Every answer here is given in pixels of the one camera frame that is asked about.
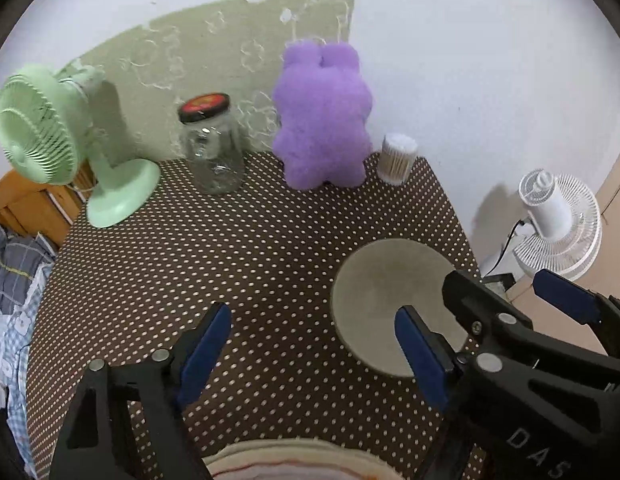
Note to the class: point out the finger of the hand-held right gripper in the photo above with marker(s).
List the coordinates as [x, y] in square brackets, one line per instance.
[475, 305]
[565, 295]

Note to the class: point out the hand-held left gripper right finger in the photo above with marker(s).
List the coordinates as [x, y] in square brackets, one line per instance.
[422, 360]

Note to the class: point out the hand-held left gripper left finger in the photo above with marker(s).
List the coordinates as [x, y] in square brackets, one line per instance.
[202, 355]

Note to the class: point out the grey floral bowl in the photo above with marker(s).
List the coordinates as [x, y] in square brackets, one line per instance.
[380, 290]

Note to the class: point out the yellow floral plate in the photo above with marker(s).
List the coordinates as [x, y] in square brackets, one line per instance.
[290, 444]

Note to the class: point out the white desk fan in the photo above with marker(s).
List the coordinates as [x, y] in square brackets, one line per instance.
[575, 240]

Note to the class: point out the brown polka dot tablecloth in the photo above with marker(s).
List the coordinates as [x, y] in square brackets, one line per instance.
[265, 260]

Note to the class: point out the toothpick container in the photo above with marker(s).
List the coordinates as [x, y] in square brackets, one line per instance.
[397, 160]

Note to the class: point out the light blue checked cloth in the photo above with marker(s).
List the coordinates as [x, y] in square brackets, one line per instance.
[15, 340]

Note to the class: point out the glass jar with black lid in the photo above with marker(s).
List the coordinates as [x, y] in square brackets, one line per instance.
[215, 160]

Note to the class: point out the blue plaid blanket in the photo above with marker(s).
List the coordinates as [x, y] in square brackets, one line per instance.
[15, 270]

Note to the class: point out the wooden chair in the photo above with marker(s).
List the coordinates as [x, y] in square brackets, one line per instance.
[20, 205]

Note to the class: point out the purple plush toy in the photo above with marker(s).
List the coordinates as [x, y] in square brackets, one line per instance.
[320, 125]

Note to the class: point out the green desk fan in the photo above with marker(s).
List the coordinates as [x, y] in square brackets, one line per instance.
[35, 130]

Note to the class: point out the green patterned wall sheet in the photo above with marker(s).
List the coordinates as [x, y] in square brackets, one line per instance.
[190, 50]

